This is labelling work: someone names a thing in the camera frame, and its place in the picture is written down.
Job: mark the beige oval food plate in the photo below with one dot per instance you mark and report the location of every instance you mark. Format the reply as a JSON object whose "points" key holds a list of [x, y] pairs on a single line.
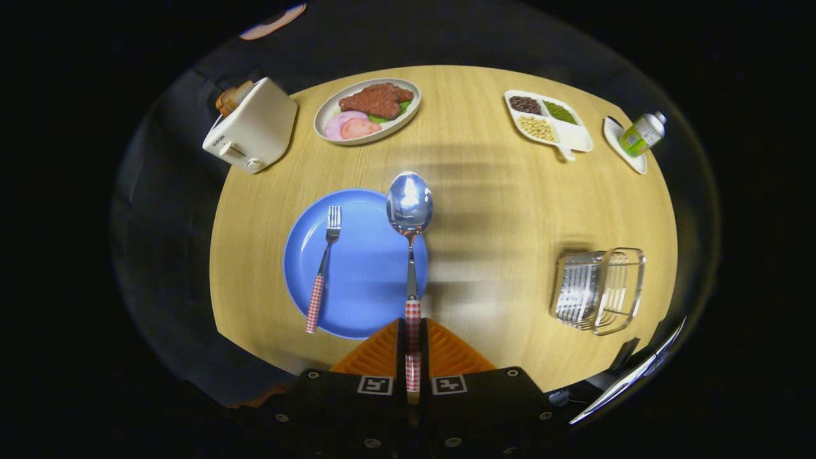
{"points": [[328, 111]]}

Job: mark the brown toast slice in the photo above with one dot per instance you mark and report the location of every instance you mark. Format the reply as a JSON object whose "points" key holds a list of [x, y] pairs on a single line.
{"points": [[241, 92], [224, 102]]}

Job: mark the silver bottle with green label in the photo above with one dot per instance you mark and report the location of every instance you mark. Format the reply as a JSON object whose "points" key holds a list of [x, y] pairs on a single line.
{"points": [[641, 134]]}

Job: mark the white toaster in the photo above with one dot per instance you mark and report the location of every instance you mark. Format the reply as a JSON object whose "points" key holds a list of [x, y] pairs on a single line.
{"points": [[261, 127]]}

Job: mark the reddish pink ham slice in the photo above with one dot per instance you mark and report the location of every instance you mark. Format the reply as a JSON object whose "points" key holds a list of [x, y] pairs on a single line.
{"points": [[360, 129]]}

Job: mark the white divided dish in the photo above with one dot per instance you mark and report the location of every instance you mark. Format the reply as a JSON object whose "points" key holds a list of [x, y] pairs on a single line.
{"points": [[574, 135]]}

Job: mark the pile of dark beans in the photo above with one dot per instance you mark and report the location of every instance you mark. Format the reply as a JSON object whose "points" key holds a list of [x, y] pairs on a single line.
{"points": [[525, 104]]}

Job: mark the brown meat steak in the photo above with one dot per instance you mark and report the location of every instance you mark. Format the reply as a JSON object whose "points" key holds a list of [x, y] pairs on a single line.
{"points": [[376, 101]]}

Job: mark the pile of green beans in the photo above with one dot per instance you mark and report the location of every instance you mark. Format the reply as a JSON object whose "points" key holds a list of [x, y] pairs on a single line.
{"points": [[560, 112]]}

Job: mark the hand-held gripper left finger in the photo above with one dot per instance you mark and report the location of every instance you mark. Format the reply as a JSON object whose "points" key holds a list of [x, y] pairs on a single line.
{"points": [[347, 408]]}

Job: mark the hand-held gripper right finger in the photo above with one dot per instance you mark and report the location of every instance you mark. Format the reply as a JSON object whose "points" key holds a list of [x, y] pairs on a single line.
{"points": [[484, 408]]}

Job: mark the pile of yellow soybeans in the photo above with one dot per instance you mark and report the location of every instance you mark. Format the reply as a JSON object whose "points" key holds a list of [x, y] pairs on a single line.
{"points": [[537, 128]]}

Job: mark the pale pink ham slice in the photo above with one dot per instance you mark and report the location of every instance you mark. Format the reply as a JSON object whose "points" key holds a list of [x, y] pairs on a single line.
{"points": [[335, 124]]}

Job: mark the blue round plate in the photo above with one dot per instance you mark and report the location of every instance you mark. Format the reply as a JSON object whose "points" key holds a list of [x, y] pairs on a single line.
{"points": [[363, 268]]}

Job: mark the green lettuce leaf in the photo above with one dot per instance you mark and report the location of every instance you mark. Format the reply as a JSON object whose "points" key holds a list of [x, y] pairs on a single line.
{"points": [[403, 108]]}

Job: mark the small white dish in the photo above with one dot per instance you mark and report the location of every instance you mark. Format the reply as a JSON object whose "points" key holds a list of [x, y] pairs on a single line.
{"points": [[615, 140]]}

